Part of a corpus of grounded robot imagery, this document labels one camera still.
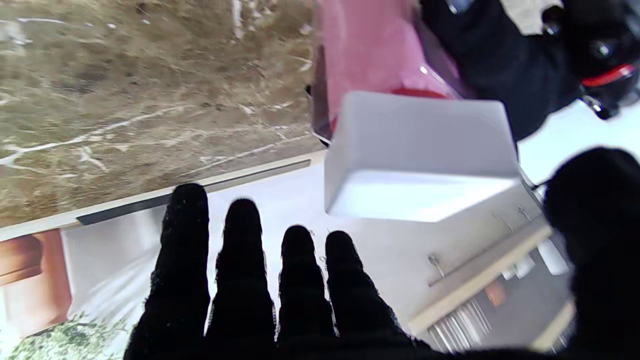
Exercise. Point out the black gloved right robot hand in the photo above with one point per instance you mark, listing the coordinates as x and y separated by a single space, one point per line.
240 310

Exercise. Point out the wooden wall shelf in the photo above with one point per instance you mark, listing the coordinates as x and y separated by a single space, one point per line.
475 280

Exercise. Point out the glass jars on shelf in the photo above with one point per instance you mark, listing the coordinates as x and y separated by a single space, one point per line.
460 325

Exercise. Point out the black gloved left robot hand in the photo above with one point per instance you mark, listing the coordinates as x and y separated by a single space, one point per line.
490 55

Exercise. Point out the metal hanging rail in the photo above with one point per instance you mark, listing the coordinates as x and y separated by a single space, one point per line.
475 250

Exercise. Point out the black cooktop strip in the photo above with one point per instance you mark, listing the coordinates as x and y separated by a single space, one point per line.
130 206

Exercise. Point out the white square bottle cap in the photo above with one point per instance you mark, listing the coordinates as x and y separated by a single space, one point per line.
420 155

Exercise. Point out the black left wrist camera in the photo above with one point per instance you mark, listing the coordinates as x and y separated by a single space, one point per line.
605 45

